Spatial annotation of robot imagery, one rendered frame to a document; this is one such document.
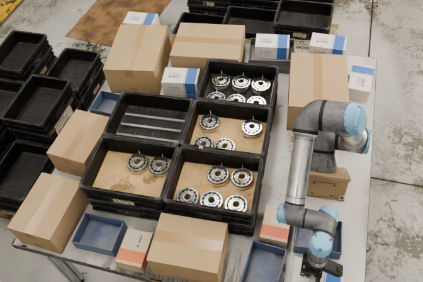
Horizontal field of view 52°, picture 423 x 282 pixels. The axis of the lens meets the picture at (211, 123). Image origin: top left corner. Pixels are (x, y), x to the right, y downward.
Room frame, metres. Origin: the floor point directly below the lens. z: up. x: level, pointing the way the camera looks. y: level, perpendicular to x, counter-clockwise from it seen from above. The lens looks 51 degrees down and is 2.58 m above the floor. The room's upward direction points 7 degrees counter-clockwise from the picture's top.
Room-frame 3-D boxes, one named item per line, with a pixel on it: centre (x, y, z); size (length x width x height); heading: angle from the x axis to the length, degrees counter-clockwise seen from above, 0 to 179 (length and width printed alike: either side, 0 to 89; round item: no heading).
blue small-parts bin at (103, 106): (1.71, 0.56, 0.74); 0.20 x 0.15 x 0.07; 66
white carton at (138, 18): (2.30, 0.37, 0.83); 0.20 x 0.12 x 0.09; 72
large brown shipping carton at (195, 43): (1.99, -0.04, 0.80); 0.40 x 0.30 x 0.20; 75
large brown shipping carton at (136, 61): (2.01, 0.39, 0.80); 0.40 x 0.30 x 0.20; 167
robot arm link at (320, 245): (0.59, -0.33, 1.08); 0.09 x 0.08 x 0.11; 152
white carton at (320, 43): (1.87, -0.73, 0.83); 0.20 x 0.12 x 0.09; 67
